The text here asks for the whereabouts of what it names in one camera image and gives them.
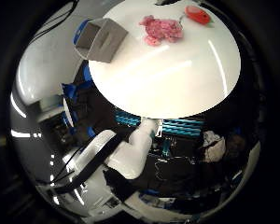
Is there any black cable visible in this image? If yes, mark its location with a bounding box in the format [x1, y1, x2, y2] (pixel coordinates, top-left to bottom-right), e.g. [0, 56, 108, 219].
[29, 0, 80, 45]

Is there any blue aluminium rail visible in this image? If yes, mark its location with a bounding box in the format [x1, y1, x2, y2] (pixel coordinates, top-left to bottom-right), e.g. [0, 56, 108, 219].
[113, 110, 142, 127]
[161, 118, 205, 138]

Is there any pink fuzzy plush toy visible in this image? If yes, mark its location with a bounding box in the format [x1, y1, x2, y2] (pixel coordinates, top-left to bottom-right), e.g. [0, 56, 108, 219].
[138, 15, 185, 48]

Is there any red strawberry plush toy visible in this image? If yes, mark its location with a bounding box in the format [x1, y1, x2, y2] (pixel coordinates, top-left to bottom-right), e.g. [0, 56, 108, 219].
[184, 5, 215, 27]

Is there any gray fabric container box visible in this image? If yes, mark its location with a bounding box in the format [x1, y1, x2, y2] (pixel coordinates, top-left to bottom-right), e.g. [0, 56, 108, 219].
[74, 17, 129, 64]

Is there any blue chair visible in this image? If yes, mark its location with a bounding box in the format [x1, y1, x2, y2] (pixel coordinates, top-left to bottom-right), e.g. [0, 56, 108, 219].
[72, 19, 91, 45]
[82, 63, 93, 83]
[62, 82, 85, 101]

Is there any white crumpled cloth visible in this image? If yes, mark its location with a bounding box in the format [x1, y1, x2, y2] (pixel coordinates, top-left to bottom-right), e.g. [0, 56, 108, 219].
[203, 130, 227, 164]

